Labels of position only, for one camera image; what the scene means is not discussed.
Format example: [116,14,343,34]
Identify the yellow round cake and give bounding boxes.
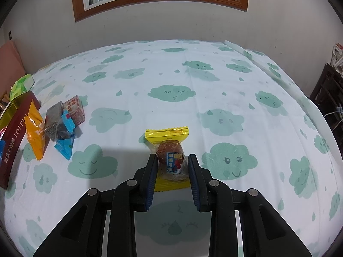
[145,127,190,192]

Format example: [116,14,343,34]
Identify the blue snack packet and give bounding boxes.
[55,110,76,160]

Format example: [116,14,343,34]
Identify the grey seaweed snack packet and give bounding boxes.
[44,101,71,142]

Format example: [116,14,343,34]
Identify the orange snack packet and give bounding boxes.
[24,100,46,161]

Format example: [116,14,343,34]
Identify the cloud-patterned white tablecloth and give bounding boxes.
[1,39,342,256]

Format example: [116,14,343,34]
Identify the gold red toffee tin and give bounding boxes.
[0,91,40,189]

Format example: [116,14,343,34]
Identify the dark wooden cabinet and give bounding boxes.
[310,63,342,144]

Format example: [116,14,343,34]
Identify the green tissue pack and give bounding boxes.
[9,74,35,101]

